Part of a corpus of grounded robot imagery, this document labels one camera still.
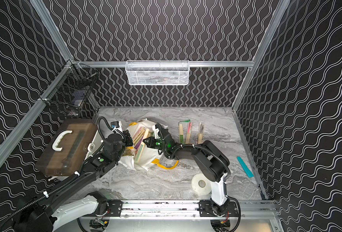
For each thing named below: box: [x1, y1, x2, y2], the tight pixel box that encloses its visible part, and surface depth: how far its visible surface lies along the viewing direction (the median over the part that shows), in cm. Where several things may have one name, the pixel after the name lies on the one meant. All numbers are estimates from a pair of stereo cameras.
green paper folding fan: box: [177, 118, 191, 145], surface depth 108 cm
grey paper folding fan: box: [197, 121, 205, 145], surface depth 106 cm
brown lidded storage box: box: [35, 118, 98, 177], surface depth 79 cm
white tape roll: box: [191, 173, 213, 196], surface depth 83 cm
